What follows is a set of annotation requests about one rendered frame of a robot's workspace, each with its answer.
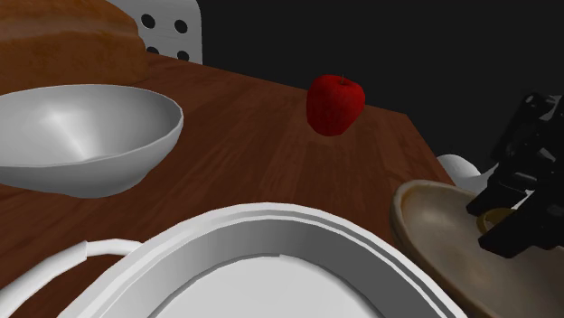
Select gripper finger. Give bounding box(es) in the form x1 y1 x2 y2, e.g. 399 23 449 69
477 186 564 259
465 169 545 218

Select beige plate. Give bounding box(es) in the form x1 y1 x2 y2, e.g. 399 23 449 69
390 179 564 318

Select red apple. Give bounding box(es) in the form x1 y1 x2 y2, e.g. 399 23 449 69
305 73 367 137

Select white mug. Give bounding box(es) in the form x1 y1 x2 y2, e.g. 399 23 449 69
0 201 469 318

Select brown wooden table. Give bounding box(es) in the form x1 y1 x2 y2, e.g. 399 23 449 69
0 51 456 318

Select white box with black dots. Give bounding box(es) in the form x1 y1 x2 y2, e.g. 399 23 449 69
107 0 204 66

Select grey white bowl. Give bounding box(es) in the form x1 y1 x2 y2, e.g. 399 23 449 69
0 83 184 200

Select brown bread loaf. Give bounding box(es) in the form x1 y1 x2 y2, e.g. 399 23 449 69
0 0 150 96

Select small yellow ring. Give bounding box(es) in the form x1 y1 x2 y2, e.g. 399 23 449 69
475 207 518 235

